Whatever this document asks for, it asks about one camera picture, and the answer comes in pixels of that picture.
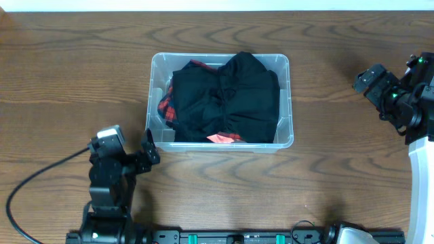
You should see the red navy plaid shirt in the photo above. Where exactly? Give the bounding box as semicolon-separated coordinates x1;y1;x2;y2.
157;60;242;143

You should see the salmon pink garment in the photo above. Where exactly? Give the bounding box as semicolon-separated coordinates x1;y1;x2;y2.
207;134;236;144

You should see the large black garment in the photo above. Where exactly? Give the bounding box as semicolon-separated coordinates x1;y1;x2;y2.
172;52;280;144

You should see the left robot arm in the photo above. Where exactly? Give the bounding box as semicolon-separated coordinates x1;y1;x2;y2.
79;125;160;244

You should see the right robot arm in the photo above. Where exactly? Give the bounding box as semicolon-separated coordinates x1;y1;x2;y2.
320;52;433;243

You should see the clear plastic storage bin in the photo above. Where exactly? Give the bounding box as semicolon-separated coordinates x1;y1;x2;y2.
145;52;294;153

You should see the black mounting rail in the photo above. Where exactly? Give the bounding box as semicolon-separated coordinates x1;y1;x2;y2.
65;229;406;244

